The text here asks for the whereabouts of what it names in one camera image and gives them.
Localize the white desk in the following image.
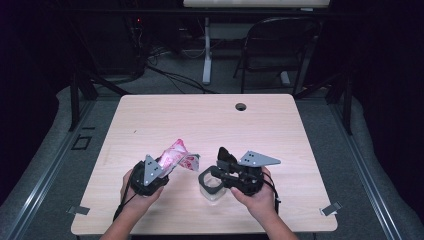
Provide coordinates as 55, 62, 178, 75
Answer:
182, 0, 331, 88

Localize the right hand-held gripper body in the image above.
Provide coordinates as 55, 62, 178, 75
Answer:
233, 150, 282, 197

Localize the pink and white plastic bag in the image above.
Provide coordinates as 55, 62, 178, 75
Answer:
156, 138, 201, 178

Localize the metal floor rail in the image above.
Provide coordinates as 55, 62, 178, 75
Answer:
6, 99, 98, 240
328, 99, 403, 240

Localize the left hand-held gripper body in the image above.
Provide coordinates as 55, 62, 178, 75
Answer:
129, 154, 169, 197

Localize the black folding chair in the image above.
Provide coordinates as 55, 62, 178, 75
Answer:
233, 16, 322, 96

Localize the grey tape piece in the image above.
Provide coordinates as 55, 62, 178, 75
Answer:
319, 201, 343, 217
66, 205, 91, 216

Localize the clear jar with black lid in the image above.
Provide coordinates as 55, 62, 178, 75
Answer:
198, 146, 240, 205

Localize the person's right hand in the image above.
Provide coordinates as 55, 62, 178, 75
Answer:
229, 166, 278, 222

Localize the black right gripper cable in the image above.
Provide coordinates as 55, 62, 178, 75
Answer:
263, 171, 282, 215

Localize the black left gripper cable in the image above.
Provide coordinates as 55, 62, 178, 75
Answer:
113, 184, 138, 222

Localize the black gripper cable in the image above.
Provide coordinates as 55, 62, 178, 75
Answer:
263, 171, 282, 215
113, 184, 138, 222

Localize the black floor cable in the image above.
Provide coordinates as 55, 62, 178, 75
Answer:
145, 62, 219, 95

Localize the person's left hand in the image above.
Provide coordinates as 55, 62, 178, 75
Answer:
119, 168, 165, 215

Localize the black metal stand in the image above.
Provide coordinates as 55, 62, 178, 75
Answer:
293, 66, 354, 136
68, 66, 131, 133

